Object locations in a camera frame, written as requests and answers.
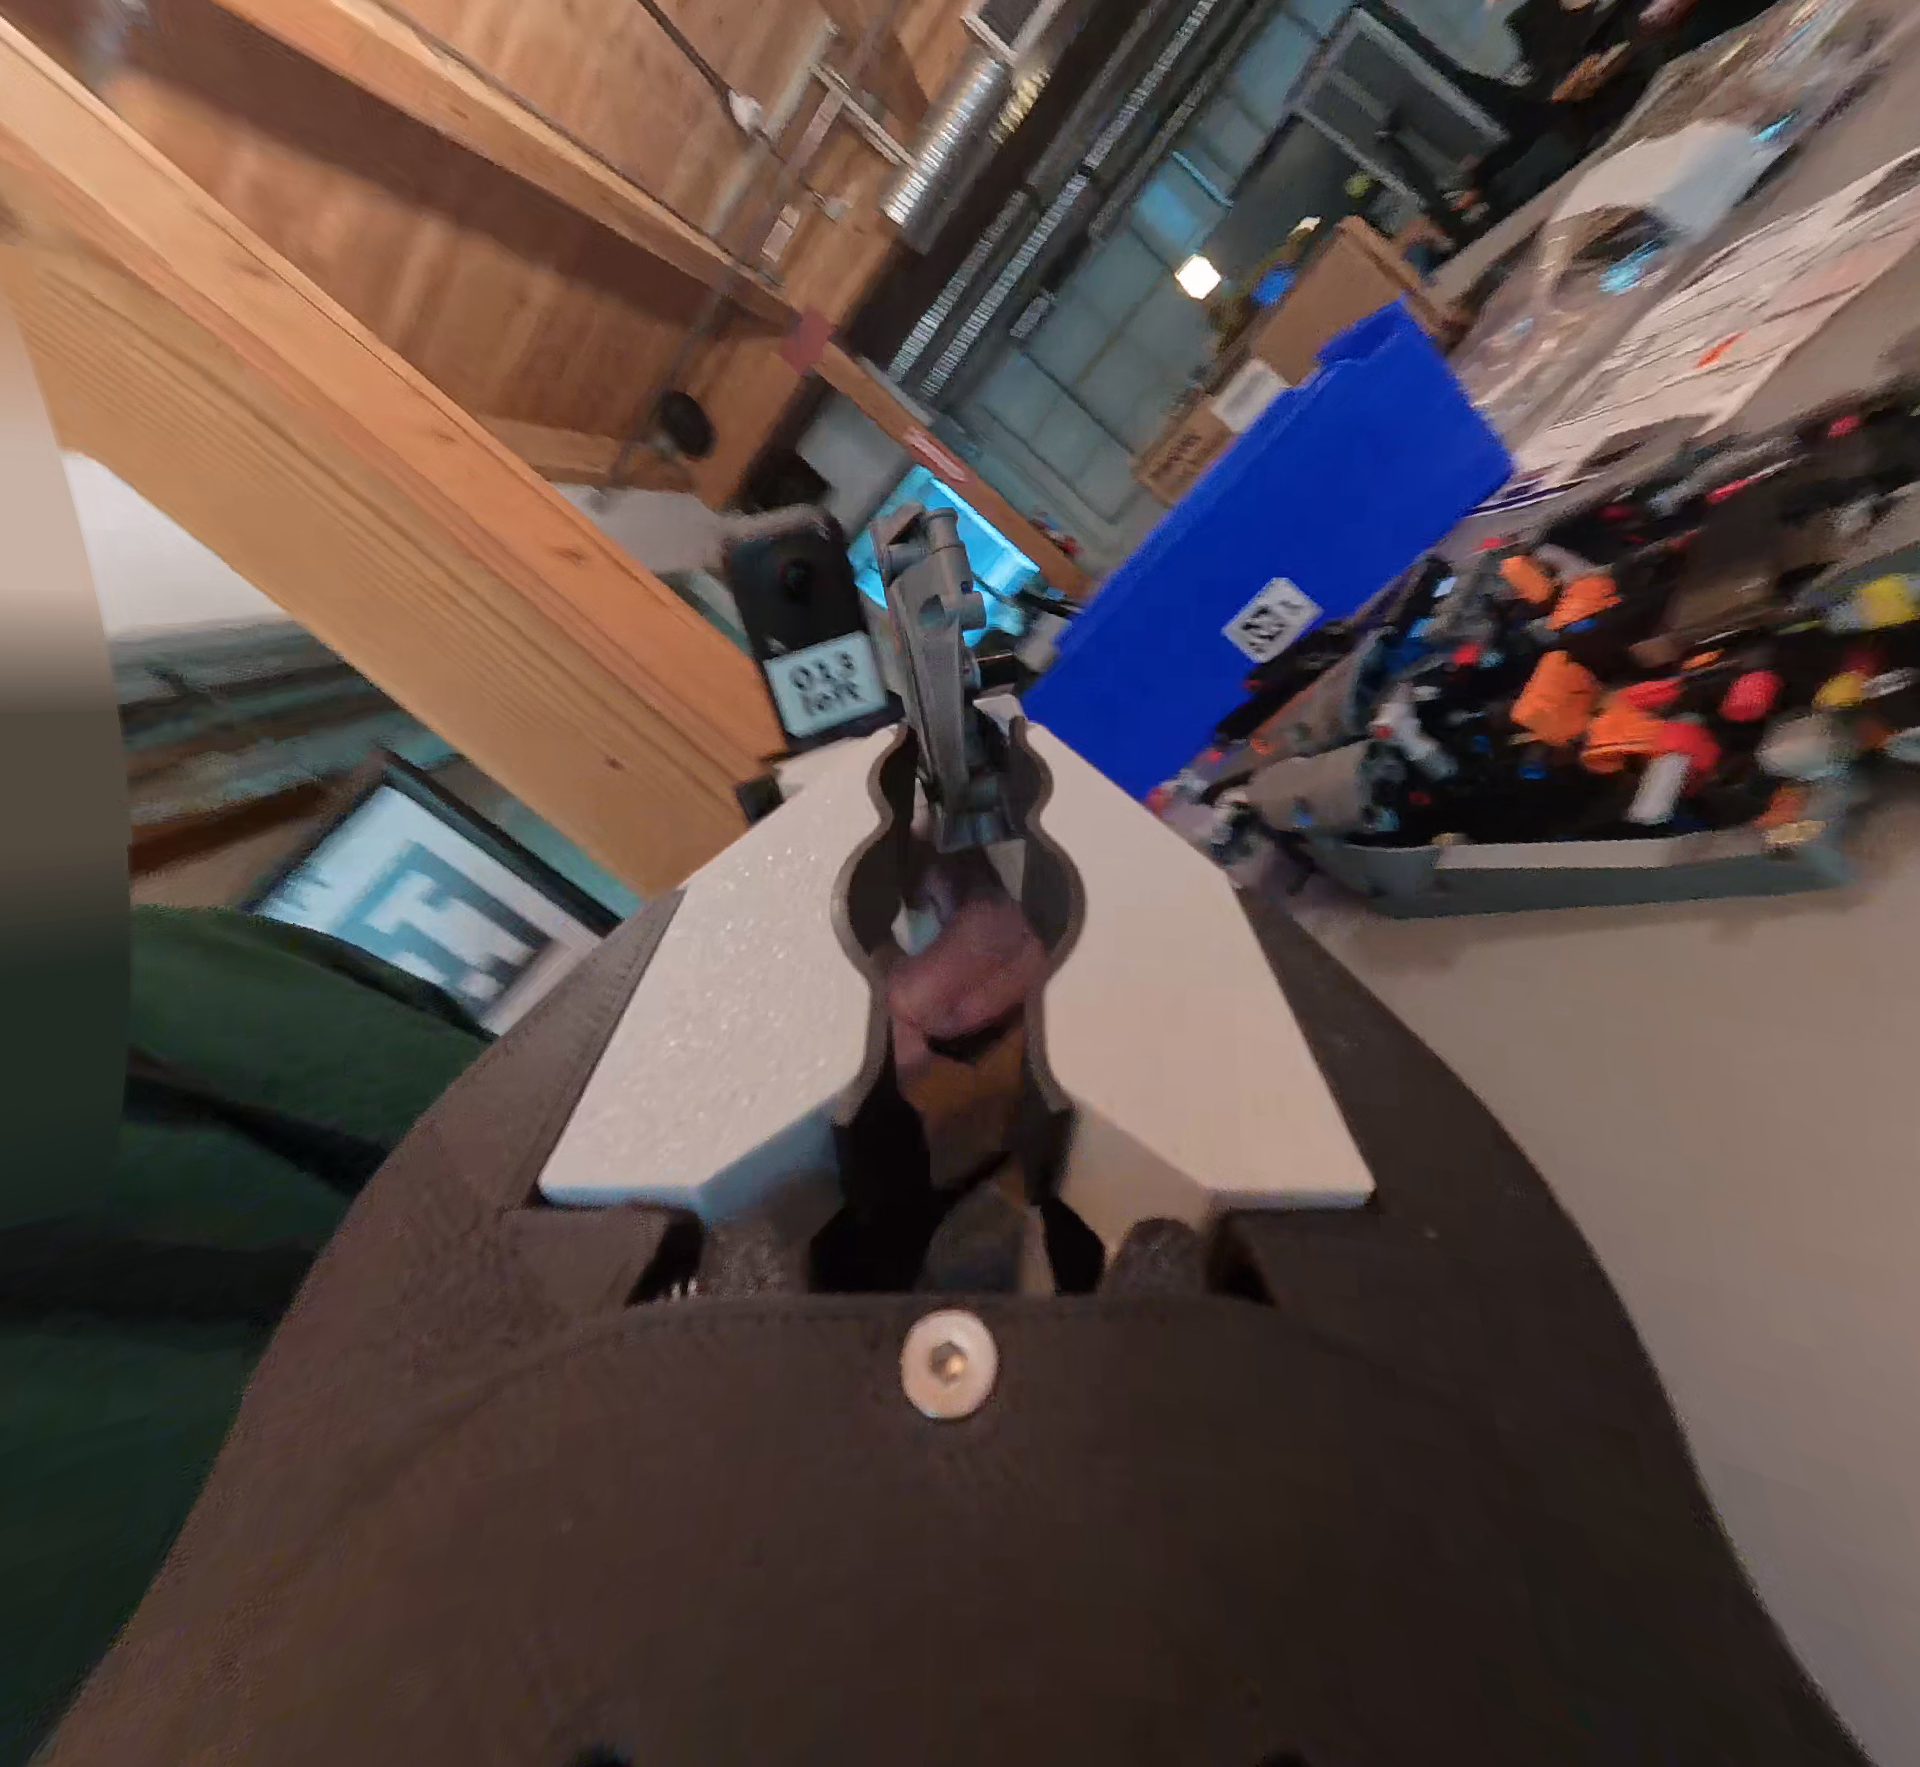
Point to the blue storage bin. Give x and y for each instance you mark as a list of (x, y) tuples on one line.
[(1274, 522)]

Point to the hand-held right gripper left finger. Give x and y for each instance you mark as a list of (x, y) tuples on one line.
[(718, 1047)]

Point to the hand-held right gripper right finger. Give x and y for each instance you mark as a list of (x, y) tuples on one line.
[(1186, 1047)]

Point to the grey black lego car model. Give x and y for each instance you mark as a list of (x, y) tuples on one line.
[(1574, 717)]

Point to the clear bag of lego parts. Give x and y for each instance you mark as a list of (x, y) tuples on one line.
[(1649, 177)]

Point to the person's left hand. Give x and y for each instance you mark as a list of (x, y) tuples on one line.
[(967, 979)]

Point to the silver air duct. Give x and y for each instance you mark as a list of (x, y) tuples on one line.
[(959, 132)]

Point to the grey lego subassembly red pins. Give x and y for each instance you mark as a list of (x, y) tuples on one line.
[(936, 686)]

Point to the brown cardboard box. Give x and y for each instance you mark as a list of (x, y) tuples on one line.
[(1335, 282)]

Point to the framed screen white pattern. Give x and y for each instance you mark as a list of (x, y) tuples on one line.
[(434, 896)]

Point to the lego sticker sheet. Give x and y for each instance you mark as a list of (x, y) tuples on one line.
[(1769, 282)]

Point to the person's green shirt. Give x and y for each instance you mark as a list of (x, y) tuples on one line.
[(268, 1032)]

